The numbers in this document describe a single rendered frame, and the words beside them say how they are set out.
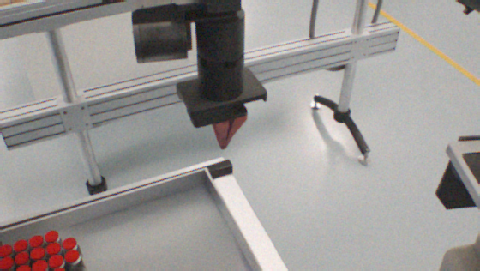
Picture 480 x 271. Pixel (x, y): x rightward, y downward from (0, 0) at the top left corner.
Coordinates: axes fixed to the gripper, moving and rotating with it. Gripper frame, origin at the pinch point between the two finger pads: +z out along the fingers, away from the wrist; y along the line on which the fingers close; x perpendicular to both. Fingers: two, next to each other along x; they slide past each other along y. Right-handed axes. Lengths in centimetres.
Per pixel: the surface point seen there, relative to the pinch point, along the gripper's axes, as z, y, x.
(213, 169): 12.3, -1.0, -6.9
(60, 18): 15, 18, -82
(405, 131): 101, -127, -76
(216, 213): 14.1, 1.5, 0.6
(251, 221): 14.3, -3.0, 4.2
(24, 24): 15, 28, -82
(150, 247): 14.2, 12.9, 3.0
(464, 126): 101, -159, -67
